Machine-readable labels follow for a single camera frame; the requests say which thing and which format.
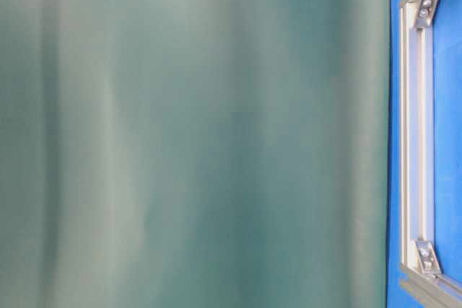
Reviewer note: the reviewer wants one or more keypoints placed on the green curtain backdrop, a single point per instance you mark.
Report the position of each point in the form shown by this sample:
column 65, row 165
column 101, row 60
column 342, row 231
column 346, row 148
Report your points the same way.
column 194, row 153

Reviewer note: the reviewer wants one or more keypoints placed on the silver aluminium extrusion frame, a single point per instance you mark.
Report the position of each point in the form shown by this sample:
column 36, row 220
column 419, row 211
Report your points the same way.
column 425, row 280

